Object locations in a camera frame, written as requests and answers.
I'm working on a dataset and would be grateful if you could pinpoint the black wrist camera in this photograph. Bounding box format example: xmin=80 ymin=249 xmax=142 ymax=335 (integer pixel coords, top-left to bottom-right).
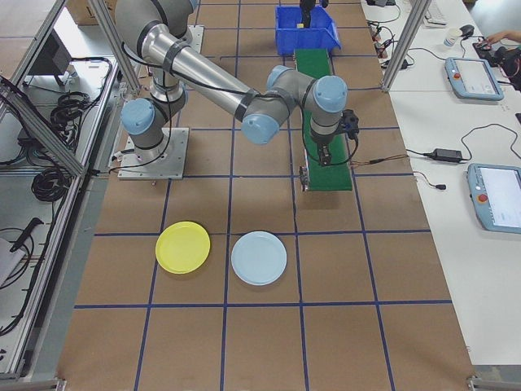
xmin=339 ymin=108 xmax=360 ymax=142

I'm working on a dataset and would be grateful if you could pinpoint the aluminium extrusion bar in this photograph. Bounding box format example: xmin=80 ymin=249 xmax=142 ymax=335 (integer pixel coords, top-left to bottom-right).
xmin=467 ymin=368 xmax=521 ymax=391
xmin=0 ymin=376 xmax=66 ymax=391

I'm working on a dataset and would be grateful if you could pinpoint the yellow plastic plate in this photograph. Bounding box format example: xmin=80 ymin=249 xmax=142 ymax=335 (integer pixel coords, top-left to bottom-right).
xmin=155 ymin=220 xmax=212 ymax=275

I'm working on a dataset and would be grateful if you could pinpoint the black control device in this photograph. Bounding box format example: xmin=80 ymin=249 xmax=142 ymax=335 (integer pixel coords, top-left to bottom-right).
xmin=471 ymin=36 xmax=510 ymax=69

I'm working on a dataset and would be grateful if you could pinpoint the small equipment box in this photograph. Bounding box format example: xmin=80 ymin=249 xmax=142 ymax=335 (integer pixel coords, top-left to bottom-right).
xmin=24 ymin=29 xmax=78 ymax=87

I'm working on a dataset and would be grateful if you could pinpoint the green conveyor belt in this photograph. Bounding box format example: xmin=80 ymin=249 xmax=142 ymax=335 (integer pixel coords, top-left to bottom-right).
xmin=292 ymin=47 xmax=354 ymax=194

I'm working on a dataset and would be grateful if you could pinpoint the black cable coil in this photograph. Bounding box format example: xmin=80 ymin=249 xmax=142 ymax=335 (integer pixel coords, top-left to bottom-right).
xmin=50 ymin=91 xmax=82 ymax=134
xmin=32 ymin=166 xmax=68 ymax=203

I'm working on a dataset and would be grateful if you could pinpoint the dark bag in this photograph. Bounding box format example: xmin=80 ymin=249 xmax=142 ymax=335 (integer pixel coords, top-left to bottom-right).
xmin=499 ymin=42 xmax=521 ymax=90

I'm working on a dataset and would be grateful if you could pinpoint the black handle tool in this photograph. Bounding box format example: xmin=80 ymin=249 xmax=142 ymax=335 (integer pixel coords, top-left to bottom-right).
xmin=10 ymin=217 xmax=44 ymax=252

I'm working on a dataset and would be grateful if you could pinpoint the light blue plastic plate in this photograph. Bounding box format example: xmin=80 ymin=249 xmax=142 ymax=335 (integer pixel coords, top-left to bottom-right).
xmin=230 ymin=231 xmax=288 ymax=286

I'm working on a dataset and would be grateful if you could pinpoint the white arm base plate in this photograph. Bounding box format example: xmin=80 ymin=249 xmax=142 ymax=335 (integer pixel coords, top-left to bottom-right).
xmin=185 ymin=23 xmax=205 ymax=58
xmin=117 ymin=127 xmax=190 ymax=181

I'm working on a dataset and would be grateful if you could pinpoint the brown cardboard box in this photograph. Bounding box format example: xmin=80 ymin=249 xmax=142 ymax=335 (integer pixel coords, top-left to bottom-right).
xmin=67 ymin=0 xmax=103 ymax=25

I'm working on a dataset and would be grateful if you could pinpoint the light blue teach pendant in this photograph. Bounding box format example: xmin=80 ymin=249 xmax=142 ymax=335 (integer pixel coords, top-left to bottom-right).
xmin=466 ymin=162 xmax=521 ymax=235
xmin=444 ymin=56 xmax=506 ymax=102

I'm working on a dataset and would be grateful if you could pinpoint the blue plastic storage bin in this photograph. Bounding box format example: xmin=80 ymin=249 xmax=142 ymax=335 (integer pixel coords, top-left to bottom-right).
xmin=274 ymin=4 xmax=342 ymax=57

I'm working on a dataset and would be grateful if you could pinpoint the V-shaped metal bar frame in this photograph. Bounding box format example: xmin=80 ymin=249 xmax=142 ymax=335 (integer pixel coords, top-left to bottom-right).
xmin=0 ymin=0 xmax=123 ymax=382

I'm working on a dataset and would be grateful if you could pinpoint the black cable with barrel plug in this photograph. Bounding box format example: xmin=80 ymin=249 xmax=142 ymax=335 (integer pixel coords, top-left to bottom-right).
xmin=413 ymin=170 xmax=448 ymax=192

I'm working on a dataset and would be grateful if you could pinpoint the aluminium extrusion post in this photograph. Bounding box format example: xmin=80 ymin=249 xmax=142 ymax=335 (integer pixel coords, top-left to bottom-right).
xmin=381 ymin=0 xmax=427 ymax=94
xmin=86 ymin=0 xmax=142 ymax=95

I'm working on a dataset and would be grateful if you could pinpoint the red and black wire pair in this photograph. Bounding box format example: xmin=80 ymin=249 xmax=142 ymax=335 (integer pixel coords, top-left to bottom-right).
xmin=348 ymin=154 xmax=411 ymax=169

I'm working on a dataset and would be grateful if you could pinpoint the white keyboard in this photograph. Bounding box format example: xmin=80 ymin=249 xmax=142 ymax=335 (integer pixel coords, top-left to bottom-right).
xmin=425 ymin=2 xmax=449 ymax=25

